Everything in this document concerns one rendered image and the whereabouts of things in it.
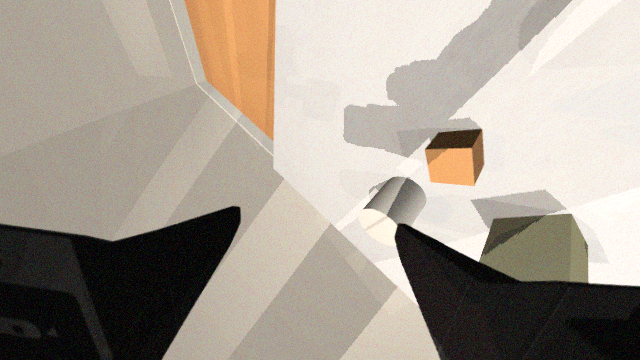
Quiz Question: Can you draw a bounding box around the orange cube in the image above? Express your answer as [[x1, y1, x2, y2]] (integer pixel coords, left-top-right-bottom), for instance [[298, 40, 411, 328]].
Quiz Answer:
[[425, 128, 485, 186]]

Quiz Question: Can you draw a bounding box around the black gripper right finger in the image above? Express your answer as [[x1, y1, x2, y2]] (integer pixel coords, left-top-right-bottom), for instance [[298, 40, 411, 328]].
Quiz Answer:
[[394, 224, 640, 360]]

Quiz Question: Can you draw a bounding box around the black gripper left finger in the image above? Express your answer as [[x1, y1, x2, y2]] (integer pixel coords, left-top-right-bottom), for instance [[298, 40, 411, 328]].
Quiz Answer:
[[0, 206, 241, 360]]

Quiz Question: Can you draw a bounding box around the grey cylinder with white top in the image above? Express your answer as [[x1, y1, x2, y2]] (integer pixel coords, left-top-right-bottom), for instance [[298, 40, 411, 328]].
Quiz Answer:
[[359, 176, 427, 245]]

